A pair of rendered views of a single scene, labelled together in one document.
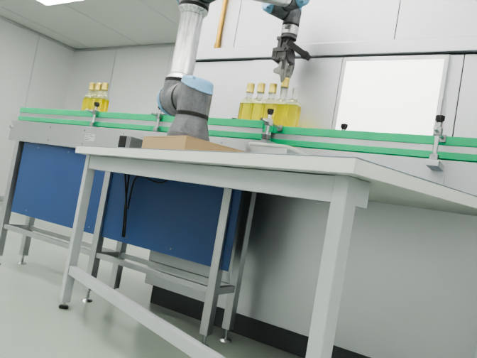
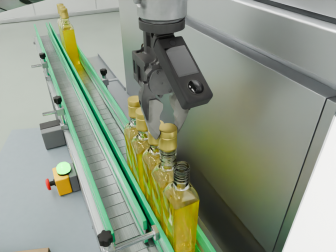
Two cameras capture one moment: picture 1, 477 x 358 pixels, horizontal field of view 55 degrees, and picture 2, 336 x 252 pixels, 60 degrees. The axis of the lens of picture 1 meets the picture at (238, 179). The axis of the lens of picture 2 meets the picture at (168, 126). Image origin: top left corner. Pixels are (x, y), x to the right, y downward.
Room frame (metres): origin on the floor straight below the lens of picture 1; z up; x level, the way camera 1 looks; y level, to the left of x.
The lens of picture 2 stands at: (1.60, -0.36, 1.49)
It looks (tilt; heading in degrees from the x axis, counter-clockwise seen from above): 34 degrees down; 31
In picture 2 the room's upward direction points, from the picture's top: straight up
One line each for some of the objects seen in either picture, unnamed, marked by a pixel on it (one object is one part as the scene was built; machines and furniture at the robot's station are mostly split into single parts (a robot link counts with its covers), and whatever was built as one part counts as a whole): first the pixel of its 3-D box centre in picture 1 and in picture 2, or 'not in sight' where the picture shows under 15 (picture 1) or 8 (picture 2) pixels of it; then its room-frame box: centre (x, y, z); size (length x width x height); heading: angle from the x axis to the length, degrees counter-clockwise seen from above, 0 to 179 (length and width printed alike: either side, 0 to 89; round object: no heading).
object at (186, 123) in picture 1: (189, 128); not in sight; (1.59, 0.20, 0.84); 0.15 x 0.15 x 0.10
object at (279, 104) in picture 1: (278, 123); (167, 201); (1.98, -0.13, 0.99); 0.06 x 0.06 x 0.21; 57
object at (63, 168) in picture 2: not in sight; (63, 167); (2.03, 0.30, 0.84); 0.04 x 0.04 x 0.03
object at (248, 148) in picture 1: (281, 163); not in sight; (1.73, -0.15, 0.79); 0.27 x 0.17 x 0.08; 147
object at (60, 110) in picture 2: (155, 117); (54, 115); (2.13, 0.43, 0.94); 0.07 x 0.04 x 0.13; 147
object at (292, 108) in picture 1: (290, 123); (179, 221); (1.94, -0.18, 0.99); 0.06 x 0.06 x 0.21; 58
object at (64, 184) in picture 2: not in sight; (65, 179); (2.03, 0.30, 0.79); 0.07 x 0.07 x 0.07; 57
